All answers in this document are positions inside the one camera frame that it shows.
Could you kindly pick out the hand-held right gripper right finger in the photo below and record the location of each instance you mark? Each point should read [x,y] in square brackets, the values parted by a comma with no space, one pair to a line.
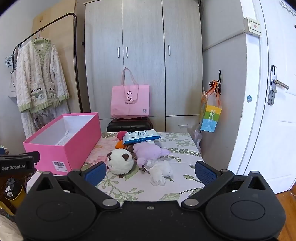
[205,172]

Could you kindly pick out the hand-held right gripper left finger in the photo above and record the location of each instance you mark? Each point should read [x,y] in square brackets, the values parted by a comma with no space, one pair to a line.
[96,172]

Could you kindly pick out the panda plush toy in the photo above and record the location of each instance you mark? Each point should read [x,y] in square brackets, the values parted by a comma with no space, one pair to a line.
[120,160]

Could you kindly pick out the pink cardboard box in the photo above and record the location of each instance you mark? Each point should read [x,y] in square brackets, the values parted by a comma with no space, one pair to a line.
[76,148]

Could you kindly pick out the orange egg-shaped toy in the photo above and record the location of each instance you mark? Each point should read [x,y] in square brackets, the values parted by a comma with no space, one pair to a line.
[119,144]

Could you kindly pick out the brown plush toy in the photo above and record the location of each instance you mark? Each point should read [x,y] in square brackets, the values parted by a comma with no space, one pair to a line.
[130,148]

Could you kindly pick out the white fluffy plush toy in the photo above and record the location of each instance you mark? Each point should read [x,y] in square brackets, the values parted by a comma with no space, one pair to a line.
[159,172]

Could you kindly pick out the purple plush toy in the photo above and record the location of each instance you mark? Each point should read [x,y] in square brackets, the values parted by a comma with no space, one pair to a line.
[148,151]

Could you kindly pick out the blue white tissue pack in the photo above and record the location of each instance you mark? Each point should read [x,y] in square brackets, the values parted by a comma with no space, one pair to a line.
[141,135]

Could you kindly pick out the black yellow bottle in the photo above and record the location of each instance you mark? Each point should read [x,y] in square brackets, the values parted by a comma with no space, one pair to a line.
[12,192]

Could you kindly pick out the floral tablecloth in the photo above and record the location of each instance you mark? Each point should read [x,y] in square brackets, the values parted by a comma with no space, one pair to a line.
[180,148]

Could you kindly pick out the clear plastic bag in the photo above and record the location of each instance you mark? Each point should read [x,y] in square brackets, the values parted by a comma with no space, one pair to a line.
[196,135]

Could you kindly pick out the red strawberry plush toy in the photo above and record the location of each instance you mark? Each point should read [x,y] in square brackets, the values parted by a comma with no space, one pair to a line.
[120,134]

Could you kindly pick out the white patterned pajama pants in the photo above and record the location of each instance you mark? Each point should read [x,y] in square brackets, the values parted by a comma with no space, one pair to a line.
[41,118]

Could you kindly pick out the colourful gift bag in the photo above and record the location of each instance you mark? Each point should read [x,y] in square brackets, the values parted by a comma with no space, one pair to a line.
[210,118]

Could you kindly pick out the black suitcase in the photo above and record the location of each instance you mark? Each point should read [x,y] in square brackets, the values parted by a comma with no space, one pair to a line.
[129,125]

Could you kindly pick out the white door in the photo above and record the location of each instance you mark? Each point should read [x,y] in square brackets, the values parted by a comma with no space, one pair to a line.
[266,127]

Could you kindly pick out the pink shopping bag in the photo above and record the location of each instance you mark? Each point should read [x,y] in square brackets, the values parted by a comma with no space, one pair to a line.
[129,102]

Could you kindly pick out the white tote bag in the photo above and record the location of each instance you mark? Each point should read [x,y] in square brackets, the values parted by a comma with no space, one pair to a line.
[12,85]

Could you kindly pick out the blue round sticker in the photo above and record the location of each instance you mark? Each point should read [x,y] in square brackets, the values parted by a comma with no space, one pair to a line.
[249,98]

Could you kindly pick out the orange ribbon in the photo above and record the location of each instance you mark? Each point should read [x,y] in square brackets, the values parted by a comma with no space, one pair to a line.
[213,83]

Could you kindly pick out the white fluffy robe green trim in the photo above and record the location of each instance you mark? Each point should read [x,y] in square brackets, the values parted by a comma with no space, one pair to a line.
[39,76]

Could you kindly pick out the black clothes rack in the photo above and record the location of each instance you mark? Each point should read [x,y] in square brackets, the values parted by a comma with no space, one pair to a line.
[75,46]

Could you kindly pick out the grey wooden wardrobe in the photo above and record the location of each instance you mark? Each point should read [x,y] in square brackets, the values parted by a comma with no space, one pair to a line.
[143,34]

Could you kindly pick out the metal door hook rack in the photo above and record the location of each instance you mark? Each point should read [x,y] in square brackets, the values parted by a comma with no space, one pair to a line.
[288,7]

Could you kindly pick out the black wall hook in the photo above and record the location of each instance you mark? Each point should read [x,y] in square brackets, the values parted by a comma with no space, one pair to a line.
[220,76]

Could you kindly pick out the beige wall switch box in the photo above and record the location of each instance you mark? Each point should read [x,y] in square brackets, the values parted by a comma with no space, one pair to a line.
[253,25]

